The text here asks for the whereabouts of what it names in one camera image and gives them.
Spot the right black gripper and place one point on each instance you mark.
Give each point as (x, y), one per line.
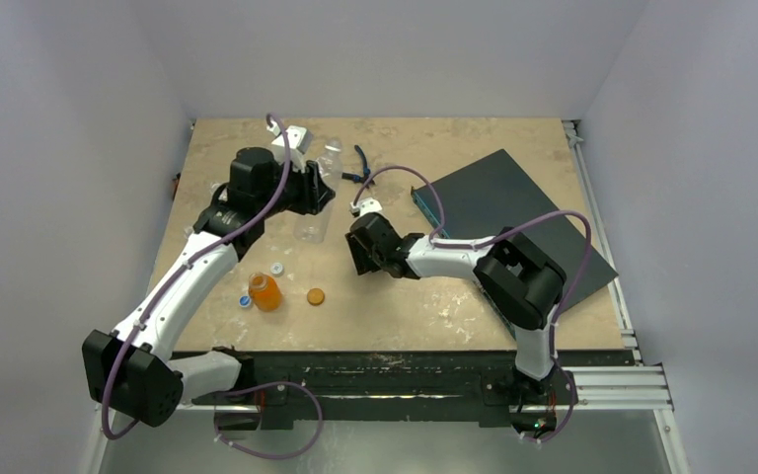
(362, 242)

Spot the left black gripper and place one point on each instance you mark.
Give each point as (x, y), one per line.
(313, 192)

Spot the clear plastic bottle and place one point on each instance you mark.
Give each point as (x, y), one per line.
(324, 178)

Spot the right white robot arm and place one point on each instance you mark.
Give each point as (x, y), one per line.
(525, 285)

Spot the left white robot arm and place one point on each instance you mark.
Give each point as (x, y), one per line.
(130, 368)

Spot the orange bottle cap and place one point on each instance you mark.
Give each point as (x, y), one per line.
(315, 296)

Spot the white bottle cap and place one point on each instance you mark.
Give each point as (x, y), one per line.
(277, 269)

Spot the orange juice bottle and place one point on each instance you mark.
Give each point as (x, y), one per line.
(264, 292)

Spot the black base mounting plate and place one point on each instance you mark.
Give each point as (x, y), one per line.
(481, 387)

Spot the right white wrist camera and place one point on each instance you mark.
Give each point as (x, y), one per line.
(365, 206)

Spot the dark network switch box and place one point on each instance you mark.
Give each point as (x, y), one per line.
(494, 194)

